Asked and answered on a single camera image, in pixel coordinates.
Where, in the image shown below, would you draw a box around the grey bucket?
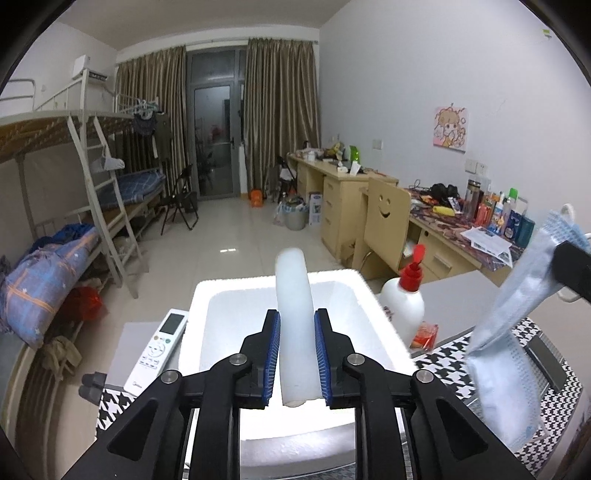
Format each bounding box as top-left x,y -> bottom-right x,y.
283,196 -> 309,230

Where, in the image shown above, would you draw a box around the hanging dark clothes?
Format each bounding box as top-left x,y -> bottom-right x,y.
131,108 -> 171,139

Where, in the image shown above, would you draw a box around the red plastic bag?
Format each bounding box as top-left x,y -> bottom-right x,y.
62,286 -> 103,324

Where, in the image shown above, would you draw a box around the black folding chair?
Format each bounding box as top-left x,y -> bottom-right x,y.
159,164 -> 199,236

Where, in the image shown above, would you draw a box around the white red-pump lotion bottle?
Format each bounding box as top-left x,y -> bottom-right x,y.
379,244 -> 426,348

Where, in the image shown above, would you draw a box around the glass balcony door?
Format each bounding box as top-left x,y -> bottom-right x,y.
187,46 -> 247,199

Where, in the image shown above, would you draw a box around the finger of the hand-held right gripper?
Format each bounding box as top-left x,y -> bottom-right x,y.
551,242 -> 591,303

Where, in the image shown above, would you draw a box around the blue face mask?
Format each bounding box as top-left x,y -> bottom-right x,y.
464,203 -> 591,450

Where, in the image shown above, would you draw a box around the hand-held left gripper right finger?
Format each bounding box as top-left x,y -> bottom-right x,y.
315,308 -> 532,480

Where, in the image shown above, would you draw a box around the white foam strip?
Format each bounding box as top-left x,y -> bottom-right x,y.
274,248 -> 324,408

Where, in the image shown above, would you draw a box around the pink cartoon wall poster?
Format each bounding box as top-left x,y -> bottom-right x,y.
433,105 -> 468,152

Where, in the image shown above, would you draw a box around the brown curtain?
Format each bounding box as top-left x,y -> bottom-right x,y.
244,37 -> 321,195
115,45 -> 194,204

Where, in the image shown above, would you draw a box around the white remote control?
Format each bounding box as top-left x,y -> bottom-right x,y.
124,310 -> 190,395

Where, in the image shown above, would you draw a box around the red snack packet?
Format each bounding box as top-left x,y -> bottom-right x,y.
410,322 -> 439,350

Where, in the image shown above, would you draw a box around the wooden desk with patterned cover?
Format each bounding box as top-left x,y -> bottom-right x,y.
406,187 -> 527,287

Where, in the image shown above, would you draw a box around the white air conditioner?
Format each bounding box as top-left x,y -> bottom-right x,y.
71,55 -> 107,81

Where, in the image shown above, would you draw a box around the black phone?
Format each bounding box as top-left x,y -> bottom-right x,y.
524,335 -> 568,393

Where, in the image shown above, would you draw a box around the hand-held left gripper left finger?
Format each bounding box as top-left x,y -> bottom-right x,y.
60,310 -> 281,480

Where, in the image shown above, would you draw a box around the black bag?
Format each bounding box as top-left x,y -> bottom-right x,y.
429,183 -> 459,204

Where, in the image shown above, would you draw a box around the white metal bunk bed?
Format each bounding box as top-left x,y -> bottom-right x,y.
0,74 -> 167,305

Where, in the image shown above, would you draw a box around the blue patterned quilt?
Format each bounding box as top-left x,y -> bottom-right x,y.
0,226 -> 100,349

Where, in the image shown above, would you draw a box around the wooden smiley-face chair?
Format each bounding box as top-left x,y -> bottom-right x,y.
353,178 -> 411,281

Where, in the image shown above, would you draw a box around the white printed paper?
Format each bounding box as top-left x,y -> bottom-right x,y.
459,226 -> 513,266

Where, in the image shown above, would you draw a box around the white foam box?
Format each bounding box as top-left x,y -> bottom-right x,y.
178,270 -> 416,480

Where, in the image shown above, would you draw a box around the white bunk bed ladder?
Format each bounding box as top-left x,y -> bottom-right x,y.
69,113 -> 141,298

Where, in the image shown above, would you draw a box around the black-white houndstooth tablecloth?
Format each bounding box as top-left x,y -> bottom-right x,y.
95,318 -> 585,480

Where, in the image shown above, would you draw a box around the blue checked mattress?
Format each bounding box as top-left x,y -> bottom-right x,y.
99,168 -> 166,208

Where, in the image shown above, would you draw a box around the group of toiletry bottles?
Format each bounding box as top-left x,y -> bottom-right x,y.
464,178 -> 536,245

